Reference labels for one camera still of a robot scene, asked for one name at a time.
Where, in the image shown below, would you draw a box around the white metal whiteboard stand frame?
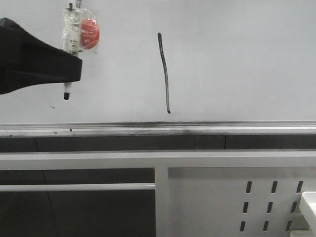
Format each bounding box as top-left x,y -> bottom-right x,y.
0,150 -> 316,237

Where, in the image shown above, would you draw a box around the white whiteboard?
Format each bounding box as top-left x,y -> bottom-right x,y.
0,0 -> 316,133

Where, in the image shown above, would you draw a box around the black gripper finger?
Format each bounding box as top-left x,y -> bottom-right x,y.
0,18 -> 82,94

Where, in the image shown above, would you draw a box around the red round magnet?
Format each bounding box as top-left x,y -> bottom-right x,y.
79,8 -> 101,53

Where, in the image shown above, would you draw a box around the white whiteboard marker pen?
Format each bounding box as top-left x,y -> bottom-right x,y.
61,0 -> 83,101

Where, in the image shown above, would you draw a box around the white plastic tray bin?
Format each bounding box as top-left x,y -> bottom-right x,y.
290,192 -> 316,237

